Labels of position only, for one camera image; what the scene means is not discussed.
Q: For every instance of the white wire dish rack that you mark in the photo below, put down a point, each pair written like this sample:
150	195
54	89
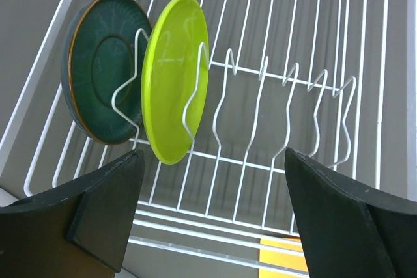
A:
334	79

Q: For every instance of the dark teal ceramic plate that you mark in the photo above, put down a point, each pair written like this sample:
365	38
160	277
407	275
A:
103	53

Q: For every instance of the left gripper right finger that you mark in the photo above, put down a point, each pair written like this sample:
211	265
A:
347	228

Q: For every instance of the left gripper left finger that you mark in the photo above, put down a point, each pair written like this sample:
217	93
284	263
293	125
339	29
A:
78	229

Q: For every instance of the lime green plate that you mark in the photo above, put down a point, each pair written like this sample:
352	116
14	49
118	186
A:
174	79

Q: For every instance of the orange folder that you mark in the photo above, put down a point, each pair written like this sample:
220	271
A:
294	262

